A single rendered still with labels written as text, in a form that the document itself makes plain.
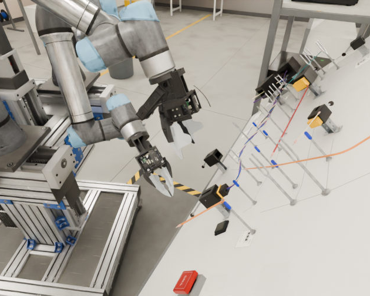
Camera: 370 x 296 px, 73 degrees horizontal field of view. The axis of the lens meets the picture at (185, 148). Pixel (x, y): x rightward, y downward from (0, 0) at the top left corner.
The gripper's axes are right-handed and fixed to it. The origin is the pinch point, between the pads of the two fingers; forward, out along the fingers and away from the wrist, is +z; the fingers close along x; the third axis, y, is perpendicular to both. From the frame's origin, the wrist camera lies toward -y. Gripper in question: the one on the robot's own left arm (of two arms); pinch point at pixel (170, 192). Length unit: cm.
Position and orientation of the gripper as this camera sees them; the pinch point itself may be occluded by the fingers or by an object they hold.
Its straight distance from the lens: 79.6
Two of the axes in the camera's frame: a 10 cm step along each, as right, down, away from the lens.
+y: 0.1, -2.1, -9.8
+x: 8.6, -5.0, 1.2
